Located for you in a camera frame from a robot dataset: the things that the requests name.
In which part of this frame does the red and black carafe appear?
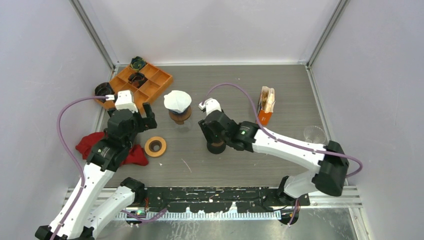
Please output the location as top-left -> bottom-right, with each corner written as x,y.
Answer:
206,141 -> 227,155

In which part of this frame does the dark wooden dripper stand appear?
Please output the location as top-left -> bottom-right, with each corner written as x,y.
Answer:
168,106 -> 192,125

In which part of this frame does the white paper coffee filter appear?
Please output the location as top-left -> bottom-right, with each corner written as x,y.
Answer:
163,90 -> 192,114

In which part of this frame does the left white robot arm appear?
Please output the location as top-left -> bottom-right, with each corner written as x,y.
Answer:
35,102 -> 157,240

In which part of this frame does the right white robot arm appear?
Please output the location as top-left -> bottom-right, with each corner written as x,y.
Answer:
198,110 -> 349,206

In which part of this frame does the orange coffee filter box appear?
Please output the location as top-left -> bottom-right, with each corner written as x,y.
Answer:
255,86 -> 276,126

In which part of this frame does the clear glass dripper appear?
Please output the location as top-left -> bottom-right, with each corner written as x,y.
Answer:
303,125 -> 327,144

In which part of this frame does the glass beaker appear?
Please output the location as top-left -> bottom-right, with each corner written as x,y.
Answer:
174,118 -> 193,133

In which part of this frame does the red cloth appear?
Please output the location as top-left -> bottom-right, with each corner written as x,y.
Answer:
75,132 -> 149,166

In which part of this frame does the orange wooden compartment tray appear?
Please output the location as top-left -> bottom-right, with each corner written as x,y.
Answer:
94,63 -> 174,113

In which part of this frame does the black rolled cloth in tray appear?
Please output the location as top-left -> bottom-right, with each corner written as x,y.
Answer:
128,72 -> 148,88

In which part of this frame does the dark patterned rolled cloth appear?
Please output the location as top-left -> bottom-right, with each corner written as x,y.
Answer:
129,56 -> 147,72

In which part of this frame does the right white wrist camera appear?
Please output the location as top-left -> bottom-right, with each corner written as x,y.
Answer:
198,98 -> 222,116

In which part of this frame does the light wooden ring holder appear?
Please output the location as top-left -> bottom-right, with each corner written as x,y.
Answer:
144,136 -> 167,158

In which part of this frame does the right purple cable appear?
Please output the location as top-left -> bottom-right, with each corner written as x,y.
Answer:
200,82 -> 364,229

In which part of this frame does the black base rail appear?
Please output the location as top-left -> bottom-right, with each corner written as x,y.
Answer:
129,186 -> 295,214

